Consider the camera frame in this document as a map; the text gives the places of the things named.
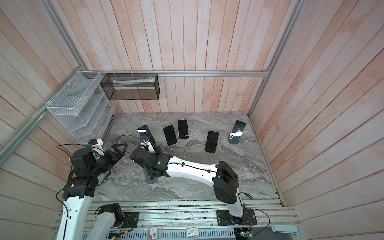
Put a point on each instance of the black wire mesh basket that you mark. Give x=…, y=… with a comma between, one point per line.
x=131, y=86

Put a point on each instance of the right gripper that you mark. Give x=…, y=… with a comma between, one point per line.
x=158, y=151

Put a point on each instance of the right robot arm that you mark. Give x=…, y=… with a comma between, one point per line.
x=221, y=177

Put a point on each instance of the white wire mesh shelf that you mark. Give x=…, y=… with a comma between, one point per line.
x=83, y=110

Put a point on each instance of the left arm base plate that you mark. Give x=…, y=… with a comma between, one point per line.
x=130, y=220

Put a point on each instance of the grey far-right phone stand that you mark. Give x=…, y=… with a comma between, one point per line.
x=233, y=140

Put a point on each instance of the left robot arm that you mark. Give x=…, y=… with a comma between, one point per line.
x=89, y=163

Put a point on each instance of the phone with green case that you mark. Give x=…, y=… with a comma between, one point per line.
x=211, y=142

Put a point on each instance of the aluminium rail frame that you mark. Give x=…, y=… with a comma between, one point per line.
x=195, y=214

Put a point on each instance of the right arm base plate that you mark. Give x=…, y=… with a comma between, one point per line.
x=225, y=219

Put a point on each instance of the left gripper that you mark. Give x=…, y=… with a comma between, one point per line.
x=119, y=153

